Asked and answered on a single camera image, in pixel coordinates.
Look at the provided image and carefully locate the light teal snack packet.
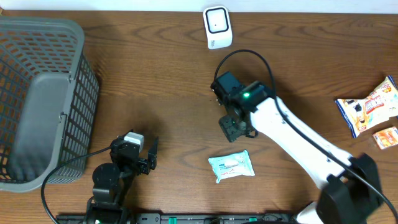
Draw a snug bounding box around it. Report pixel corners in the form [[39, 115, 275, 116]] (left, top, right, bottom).
[[208, 150, 255, 184]]

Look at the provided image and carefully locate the yellow snack bag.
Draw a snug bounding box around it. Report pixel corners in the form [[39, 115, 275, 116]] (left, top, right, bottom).
[[335, 75, 397, 138]]

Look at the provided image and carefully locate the orange tissue box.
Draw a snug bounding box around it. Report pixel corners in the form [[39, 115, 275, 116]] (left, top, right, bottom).
[[373, 126, 398, 150]]

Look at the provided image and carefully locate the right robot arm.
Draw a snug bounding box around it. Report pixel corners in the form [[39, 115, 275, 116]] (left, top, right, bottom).
[[211, 72, 383, 223]]

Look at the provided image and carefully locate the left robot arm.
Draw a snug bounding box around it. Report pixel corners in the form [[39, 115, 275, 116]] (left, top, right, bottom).
[[82, 137, 159, 224]]

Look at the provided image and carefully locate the white barcode scanner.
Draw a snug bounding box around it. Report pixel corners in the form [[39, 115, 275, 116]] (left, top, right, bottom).
[[203, 6, 233, 50]]

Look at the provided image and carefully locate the grey plastic shopping basket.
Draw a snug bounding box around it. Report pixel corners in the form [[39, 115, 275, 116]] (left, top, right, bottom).
[[1, 17, 99, 193]]

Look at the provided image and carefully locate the black left camera cable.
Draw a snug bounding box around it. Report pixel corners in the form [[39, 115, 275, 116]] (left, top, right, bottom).
[[40, 146, 112, 224]]

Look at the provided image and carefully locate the black camera cable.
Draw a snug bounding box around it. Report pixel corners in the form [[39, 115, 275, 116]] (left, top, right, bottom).
[[40, 146, 112, 224], [213, 49, 398, 218]]

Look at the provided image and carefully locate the black mounting rail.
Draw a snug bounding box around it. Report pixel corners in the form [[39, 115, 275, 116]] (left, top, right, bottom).
[[56, 213, 297, 224]]

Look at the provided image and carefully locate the black right camera cable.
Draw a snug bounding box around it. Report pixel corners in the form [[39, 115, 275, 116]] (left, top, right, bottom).
[[213, 49, 398, 218]]

